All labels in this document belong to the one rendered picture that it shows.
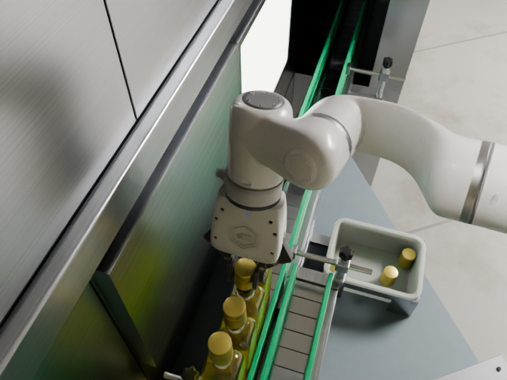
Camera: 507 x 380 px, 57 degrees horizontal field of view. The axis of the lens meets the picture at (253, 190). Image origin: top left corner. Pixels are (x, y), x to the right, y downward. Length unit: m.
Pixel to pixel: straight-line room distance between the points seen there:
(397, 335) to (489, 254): 1.22
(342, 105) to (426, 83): 2.50
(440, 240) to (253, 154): 1.81
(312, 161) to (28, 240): 0.28
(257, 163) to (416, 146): 0.18
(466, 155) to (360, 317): 0.75
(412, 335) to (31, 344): 0.88
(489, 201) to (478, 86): 2.68
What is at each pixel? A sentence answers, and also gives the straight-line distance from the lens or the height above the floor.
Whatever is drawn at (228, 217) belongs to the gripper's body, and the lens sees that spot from 0.63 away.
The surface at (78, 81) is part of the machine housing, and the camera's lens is 0.49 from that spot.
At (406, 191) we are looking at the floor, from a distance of 2.41.
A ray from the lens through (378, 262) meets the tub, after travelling 1.23.
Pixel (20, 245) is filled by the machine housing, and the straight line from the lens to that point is 0.47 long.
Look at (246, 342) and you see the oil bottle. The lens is 0.77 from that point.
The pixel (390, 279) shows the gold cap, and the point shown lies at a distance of 1.17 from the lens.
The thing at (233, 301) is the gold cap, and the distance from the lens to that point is 0.71.
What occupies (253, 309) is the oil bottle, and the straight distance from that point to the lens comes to 0.79.
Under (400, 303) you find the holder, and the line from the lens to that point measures 1.15.
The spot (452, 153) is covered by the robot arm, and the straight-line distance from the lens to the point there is 0.49.
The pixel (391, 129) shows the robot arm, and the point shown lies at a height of 1.42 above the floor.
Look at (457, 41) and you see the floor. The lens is 3.47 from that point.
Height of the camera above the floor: 1.81
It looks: 52 degrees down
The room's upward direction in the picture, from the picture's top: straight up
